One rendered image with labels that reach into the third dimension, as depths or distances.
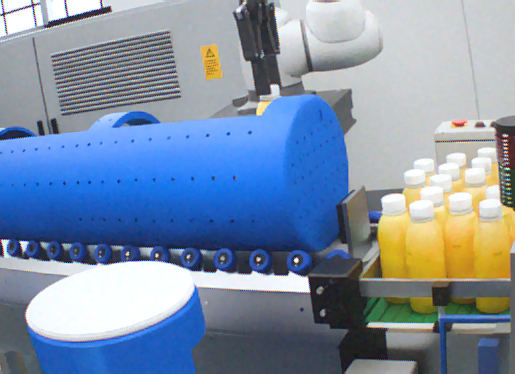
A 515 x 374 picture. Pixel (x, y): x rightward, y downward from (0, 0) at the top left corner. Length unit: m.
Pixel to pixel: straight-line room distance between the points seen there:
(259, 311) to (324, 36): 0.87
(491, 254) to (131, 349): 0.55
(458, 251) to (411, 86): 3.07
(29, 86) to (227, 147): 2.40
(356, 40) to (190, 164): 0.80
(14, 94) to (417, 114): 2.21
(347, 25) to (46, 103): 1.94
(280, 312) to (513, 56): 3.00
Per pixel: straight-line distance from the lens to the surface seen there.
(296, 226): 1.28
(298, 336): 1.37
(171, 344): 1.07
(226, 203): 1.31
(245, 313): 1.40
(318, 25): 1.99
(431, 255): 1.17
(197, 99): 3.18
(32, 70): 3.60
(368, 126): 4.31
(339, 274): 1.16
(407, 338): 1.18
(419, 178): 1.33
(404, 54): 4.20
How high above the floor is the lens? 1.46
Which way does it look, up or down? 16 degrees down
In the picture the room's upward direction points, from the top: 10 degrees counter-clockwise
